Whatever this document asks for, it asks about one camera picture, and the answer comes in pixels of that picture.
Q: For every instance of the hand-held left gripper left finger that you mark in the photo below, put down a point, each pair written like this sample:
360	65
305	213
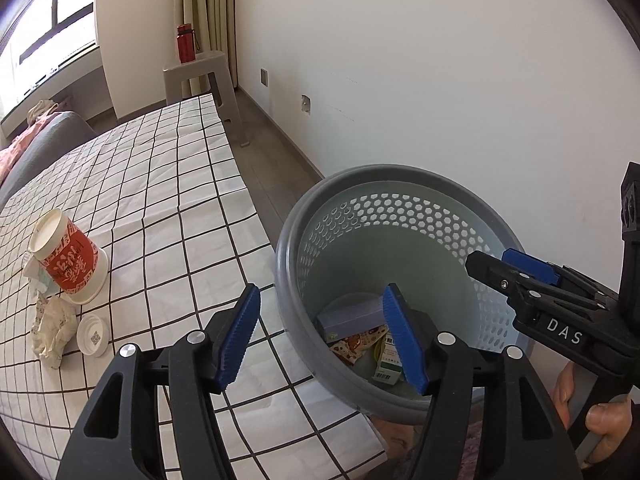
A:
240	340

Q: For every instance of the person's right hand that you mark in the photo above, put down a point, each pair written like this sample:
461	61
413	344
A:
610	425

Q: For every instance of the grey perforated plastic basket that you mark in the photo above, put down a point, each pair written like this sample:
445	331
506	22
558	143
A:
425	220

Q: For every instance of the dark window sill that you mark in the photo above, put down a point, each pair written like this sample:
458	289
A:
75	80

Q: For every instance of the black checked white cloth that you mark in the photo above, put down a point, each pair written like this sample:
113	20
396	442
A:
175	185

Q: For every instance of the pink cloth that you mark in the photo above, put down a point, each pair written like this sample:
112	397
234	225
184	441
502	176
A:
395	440

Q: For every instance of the cream cloth bag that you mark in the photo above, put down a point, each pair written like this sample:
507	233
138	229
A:
42	112

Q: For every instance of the red patterned snack packet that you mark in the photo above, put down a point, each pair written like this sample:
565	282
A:
355	347

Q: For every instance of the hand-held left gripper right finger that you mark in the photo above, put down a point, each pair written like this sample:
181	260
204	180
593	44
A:
402	340

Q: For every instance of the dark framed window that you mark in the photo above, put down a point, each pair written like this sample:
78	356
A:
70	5

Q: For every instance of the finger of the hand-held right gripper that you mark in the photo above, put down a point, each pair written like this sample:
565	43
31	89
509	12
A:
530	263
495	272

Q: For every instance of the white crumpled wrappers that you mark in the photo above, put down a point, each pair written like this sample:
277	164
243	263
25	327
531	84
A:
42	285

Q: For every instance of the green white small box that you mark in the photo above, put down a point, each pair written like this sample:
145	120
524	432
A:
387	365

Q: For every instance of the purple cartoon box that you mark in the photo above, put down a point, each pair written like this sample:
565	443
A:
350	317

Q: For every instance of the crumpled white tissue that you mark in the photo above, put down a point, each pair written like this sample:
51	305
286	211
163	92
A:
52	330

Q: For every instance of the grey plastic stool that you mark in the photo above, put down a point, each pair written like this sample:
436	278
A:
195	62

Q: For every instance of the small white round lid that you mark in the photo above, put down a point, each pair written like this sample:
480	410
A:
92	335

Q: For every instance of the pink blanket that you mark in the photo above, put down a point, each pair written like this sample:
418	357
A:
12	155

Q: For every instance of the silver wall socket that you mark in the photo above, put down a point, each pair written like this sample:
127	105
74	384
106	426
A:
305	104

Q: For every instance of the red paper cup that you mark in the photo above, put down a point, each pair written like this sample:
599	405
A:
70	260

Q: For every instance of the dark wall socket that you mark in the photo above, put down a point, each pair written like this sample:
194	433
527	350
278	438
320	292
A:
264	77

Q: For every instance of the red water bottle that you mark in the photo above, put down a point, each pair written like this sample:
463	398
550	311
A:
185	45

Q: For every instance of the beige curtain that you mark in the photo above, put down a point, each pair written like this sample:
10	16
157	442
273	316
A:
210	5

